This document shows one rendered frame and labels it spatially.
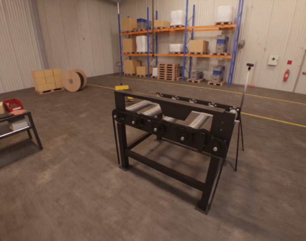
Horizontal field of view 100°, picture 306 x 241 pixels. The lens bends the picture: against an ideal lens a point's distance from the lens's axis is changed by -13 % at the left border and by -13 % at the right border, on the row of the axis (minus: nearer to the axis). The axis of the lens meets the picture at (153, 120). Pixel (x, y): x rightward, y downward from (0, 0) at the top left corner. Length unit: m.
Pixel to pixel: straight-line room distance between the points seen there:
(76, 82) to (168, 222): 6.93
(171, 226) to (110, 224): 0.62
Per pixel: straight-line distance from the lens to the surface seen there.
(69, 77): 7.83
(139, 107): 2.08
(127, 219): 1.82
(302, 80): 10.45
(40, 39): 11.22
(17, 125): 3.18
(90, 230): 1.85
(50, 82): 8.48
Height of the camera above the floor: 1.56
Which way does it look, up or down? 24 degrees down
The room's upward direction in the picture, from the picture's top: straight up
